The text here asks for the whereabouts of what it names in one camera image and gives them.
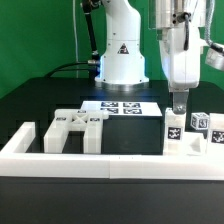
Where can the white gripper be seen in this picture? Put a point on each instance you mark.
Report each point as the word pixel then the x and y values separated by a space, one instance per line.
pixel 181 67

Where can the white chair back frame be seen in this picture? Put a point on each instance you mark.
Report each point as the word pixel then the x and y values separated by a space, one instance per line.
pixel 75 120

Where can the white chair seat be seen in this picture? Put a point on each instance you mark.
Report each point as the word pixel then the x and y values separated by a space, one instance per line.
pixel 194 144

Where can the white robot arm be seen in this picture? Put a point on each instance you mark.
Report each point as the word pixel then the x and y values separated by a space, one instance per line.
pixel 122 66

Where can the white sheet with tags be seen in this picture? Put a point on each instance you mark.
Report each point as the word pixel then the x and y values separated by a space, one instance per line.
pixel 118 108

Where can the white U-shaped fence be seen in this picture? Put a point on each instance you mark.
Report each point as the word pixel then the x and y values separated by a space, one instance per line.
pixel 15 160

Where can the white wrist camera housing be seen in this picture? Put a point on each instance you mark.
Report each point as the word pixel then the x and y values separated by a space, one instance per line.
pixel 215 57

